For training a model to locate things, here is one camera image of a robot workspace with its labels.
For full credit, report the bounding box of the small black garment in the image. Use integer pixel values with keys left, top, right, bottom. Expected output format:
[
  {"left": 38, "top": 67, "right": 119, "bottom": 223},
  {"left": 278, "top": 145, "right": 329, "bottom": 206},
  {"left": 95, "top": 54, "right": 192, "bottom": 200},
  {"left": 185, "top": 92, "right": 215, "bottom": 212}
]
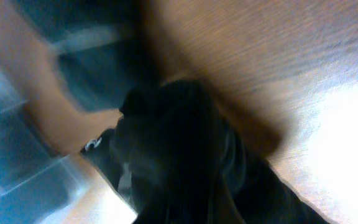
[{"left": 81, "top": 80, "right": 324, "bottom": 223}]

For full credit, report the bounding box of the blue garment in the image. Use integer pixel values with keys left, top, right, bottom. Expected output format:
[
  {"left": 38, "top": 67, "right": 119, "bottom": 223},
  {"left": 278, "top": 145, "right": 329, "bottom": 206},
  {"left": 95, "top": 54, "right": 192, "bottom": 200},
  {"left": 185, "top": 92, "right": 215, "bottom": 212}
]
[{"left": 12, "top": 0, "right": 158, "bottom": 112}]

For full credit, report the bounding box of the clear plastic storage bin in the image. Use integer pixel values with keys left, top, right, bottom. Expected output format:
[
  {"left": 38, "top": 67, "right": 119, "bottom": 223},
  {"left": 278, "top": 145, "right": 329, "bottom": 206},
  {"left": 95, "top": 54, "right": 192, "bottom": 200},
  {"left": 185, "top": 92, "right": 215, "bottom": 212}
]
[{"left": 0, "top": 71, "right": 88, "bottom": 224}]

